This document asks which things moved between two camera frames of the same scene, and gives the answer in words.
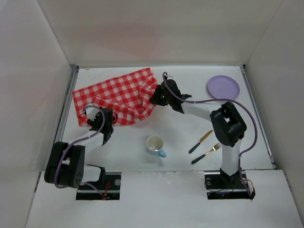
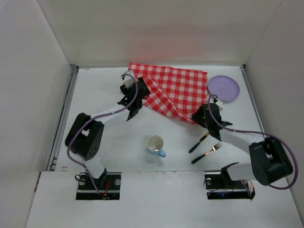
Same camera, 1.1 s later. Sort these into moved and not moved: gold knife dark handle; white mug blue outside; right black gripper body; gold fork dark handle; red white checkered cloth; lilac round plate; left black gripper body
Moved: left black gripper body; right black gripper body; red white checkered cloth
Not moved: gold fork dark handle; white mug blue outside; lilac round plate; gold knife dark handle
